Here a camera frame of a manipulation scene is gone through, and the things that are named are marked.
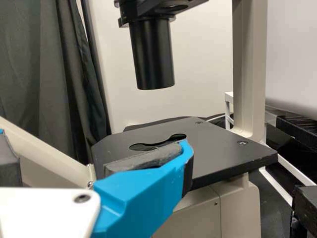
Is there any white metal frame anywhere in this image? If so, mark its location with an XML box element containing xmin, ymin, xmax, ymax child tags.
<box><xmin>224</xmin><ymin>91</ymin><xmax>235</xmax><ymax>131</ymax></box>

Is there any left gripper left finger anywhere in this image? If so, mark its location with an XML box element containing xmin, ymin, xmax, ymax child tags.
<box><xmin>0</xmin><ymin>128</ymin><xmax>21</xmax><ymax>187</ymax></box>

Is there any white box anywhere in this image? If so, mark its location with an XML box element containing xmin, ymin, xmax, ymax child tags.
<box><xmin>264</xmin><ymin>0</ymin><xmax>317</xmax><ymax>119</ymax></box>

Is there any cream microscope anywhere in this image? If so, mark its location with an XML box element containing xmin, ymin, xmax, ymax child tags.
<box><xmin>0</xmin><ymin>0</ymin><xmax>279</xmax><ymax>238</ymax></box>

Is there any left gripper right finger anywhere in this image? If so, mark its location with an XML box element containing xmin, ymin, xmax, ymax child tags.
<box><xmin>92</xmin><ymin>139</ymin><xmax>195</xmax><ymax>238</ymax></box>

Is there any black platform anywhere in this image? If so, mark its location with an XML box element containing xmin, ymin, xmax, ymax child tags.
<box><xmin>293</xmin><ymin>184</ymin><xmax>317</xmax><ymax>238</ymax></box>
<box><xmin>274</xmin><ymin>115</ymin><xmax>317</xmax><ymax>150</ymax></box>

